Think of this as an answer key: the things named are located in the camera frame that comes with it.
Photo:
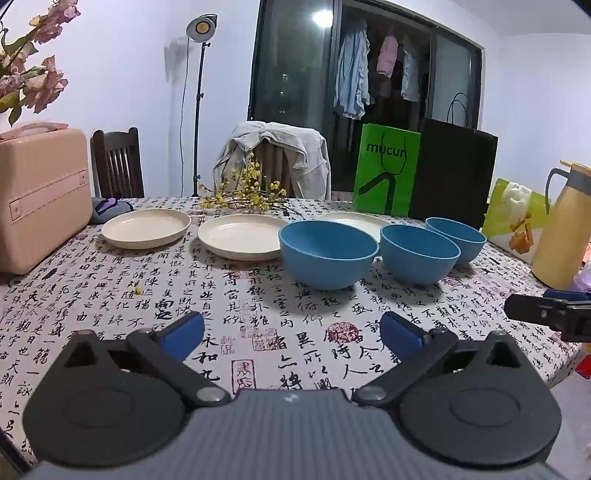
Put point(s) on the yellow flower branch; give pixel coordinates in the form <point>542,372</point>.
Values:
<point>240,184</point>

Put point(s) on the black paper bag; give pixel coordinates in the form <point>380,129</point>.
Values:
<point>452,175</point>

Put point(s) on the pink rose bouquet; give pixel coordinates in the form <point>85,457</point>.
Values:
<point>44,87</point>

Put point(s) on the beige jacket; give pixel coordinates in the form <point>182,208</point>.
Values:
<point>309,157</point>

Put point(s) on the wooden chair with jacket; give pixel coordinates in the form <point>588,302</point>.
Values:
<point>272,161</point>

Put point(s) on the blue bowl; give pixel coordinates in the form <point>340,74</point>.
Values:
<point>461,240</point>
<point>325,258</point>
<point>418,261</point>

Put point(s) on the dark wooden chair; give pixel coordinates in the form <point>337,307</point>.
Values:
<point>117,166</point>

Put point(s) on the gold thermos jug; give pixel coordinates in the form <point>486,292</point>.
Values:
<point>561,230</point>

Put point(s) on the yellow-green printed bag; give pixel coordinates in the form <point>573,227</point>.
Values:
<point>531,226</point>

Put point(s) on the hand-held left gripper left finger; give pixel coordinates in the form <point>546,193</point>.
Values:
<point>184,330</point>

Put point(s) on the pink hard case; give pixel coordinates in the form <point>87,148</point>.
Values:
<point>41,198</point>

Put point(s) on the black framed glass door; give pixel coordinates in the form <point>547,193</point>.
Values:
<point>286,69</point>

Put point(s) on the calligraphy printed tablecloth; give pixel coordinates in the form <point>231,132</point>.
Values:
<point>138,295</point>

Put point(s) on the grey purple cloth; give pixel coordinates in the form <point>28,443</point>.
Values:
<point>108,207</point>

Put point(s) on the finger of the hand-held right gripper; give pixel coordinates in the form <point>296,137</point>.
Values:
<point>531,309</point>
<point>568,295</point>

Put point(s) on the hanging pale blue shirt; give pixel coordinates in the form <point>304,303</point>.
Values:
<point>411,69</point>

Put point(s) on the cream plate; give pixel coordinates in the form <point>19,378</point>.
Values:
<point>146,228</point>
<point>240,235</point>
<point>351,220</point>

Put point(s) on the hanging pink garment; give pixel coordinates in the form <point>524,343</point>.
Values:
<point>388,55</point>

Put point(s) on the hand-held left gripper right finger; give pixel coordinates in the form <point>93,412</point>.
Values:
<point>401,330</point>

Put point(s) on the green paper bag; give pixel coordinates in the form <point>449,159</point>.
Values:
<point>369,157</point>

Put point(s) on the studio light on stand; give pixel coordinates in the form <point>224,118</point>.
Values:
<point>202,26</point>

